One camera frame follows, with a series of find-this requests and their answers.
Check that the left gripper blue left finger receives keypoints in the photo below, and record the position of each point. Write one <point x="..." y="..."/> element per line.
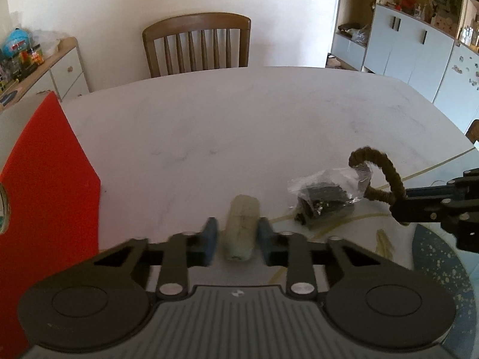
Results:
<point x="209" y="240"/>

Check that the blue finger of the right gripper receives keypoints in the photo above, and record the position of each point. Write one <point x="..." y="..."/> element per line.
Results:
<point x="421" y="205"/>

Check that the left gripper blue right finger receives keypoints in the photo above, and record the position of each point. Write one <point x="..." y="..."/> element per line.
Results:
<point x="267" y="241"/>

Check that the grey-green eraser block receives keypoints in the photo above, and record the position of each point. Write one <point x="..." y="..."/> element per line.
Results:
<point x="241" y="228"/>

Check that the dark items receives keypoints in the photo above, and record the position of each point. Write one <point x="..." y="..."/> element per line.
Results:
<point x="329" y="194"/>

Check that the red cardboard box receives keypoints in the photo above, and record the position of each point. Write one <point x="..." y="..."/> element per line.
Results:
<point x="50" y="197"/>

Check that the wooden slat chair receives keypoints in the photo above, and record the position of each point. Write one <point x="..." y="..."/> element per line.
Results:
<point x="196" y="42"/>

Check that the white sideboard with wood top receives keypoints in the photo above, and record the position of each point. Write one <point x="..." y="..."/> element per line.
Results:
<point x="62" y="73"/>

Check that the white wall cabinet unit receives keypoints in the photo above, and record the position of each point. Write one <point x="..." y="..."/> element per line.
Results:
<point x="431" y="45"/>

